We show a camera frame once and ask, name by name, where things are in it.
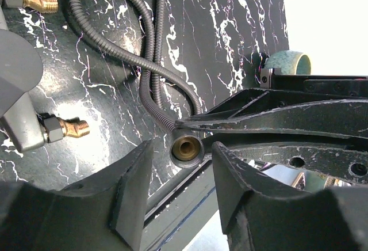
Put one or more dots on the teal ceramic mug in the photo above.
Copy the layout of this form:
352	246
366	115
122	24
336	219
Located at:
290	62

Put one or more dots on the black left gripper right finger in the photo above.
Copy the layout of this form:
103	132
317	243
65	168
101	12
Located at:
258	212

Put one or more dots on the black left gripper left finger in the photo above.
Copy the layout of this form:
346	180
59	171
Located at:
104	211

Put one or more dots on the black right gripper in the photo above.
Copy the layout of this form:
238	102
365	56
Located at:
294	112

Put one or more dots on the grey faucet with brass fittings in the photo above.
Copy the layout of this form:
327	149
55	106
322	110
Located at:
21	71

